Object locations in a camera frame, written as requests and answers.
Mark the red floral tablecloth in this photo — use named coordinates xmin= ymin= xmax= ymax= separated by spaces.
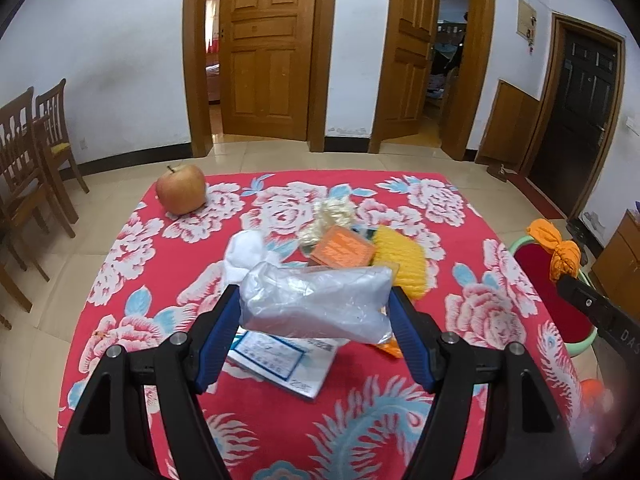
xmin=57 ymin=170 xmax=583 ymax=480

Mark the pink bed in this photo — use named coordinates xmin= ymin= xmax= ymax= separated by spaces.
xmin=206 ymin=62 xmax=222 ymax=106

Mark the clear plastic bag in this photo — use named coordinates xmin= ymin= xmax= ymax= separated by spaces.
xmin=239 ymin=262 xmax=396 ymax=346

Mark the translucent trash bag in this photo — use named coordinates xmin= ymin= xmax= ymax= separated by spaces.
xmin=565 ymin=375 xmax=631 ymax=471

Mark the wooden cabinet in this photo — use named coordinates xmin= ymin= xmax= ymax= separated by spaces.
xmin=590 ymin=207 xmax=640 ymax=321

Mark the orange round item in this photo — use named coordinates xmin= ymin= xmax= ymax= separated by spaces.
xmin=580 ymin=379 xmax=608 ymax=411

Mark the dark brown floor object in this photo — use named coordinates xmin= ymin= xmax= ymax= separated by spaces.
xmin=567 ymin=216 xmax=608 ymax=261

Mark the cream crumpled paper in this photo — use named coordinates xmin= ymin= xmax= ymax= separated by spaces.
xmin=298 ymin=199 xmax=357 ymax=248

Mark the orange snack wrapper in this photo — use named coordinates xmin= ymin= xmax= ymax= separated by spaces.
xmin=372 ymin=305 xmax=403 ymax=359

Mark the white paper packet blue label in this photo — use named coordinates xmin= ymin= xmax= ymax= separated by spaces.
xmin=227 ymin=327 xmax=351 ymax=401

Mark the beige wall box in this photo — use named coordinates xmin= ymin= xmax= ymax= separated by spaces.
xmin=516 ymin=0 xmax=538 ymax=41

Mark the orange cardboard box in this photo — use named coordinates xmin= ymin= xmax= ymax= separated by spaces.
xmin=307 ymin=226 xmax=377 ymax=268

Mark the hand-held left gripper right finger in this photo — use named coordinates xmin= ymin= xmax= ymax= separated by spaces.
xmin=389 ymin=285 xmax=583 ymax=480

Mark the dark entrance door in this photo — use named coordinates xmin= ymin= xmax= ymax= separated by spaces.
xmin=530 ymin=27 xmax=621 ymax=216

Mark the red apple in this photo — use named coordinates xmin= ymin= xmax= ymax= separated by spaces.
xmin=156 ymin=165 xmax=207 ymax=216

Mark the red stool green rim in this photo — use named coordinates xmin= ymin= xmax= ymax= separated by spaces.
xmin=510 ymin=232 xmax=601 ymax=361

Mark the wooden wall panel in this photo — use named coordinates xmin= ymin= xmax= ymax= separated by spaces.
xmin=475 ymin=80 xmax=541 ymax=166

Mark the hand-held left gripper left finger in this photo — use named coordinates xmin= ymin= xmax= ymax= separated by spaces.
xmin=54 ymin=284 xmax=244 ymax=480

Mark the orange cloth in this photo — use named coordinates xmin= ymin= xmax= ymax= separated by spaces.
xmin=529 ymin=219 xmax=586 ymax=283

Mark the light wooden panel door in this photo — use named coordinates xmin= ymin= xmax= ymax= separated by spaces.
xmin=372 ymin=0 xmax=443 ymax=153
xmin=220 ymin=0 xmax=321 ymax=141

